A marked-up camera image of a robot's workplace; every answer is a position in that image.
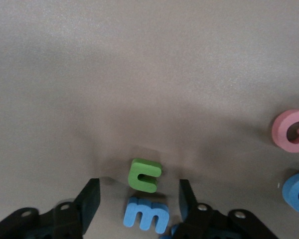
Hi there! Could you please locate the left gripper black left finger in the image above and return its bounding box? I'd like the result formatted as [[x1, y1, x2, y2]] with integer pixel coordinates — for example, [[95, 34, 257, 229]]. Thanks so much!
[[0, 178, 101, 239]]

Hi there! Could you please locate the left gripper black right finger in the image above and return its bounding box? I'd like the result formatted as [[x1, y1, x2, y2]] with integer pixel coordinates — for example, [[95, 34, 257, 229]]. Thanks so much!
[[171, 178, 280, 239]]

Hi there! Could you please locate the blue foam letter m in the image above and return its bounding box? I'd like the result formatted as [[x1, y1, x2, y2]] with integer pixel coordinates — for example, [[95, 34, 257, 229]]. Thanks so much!
[[123, 196, 170, 235]]

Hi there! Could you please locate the green foam letter n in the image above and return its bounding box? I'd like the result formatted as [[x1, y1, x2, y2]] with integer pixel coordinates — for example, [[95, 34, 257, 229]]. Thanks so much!
[[128, 158, 163, 194]]

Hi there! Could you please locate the blue foam letter C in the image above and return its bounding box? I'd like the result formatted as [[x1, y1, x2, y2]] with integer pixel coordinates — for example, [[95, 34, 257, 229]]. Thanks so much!
[[282, 172, 299, 214]]

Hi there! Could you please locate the pink foam letter Q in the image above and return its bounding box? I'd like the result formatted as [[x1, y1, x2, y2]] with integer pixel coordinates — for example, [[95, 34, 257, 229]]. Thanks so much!
[[272, 109, 299, 153]]

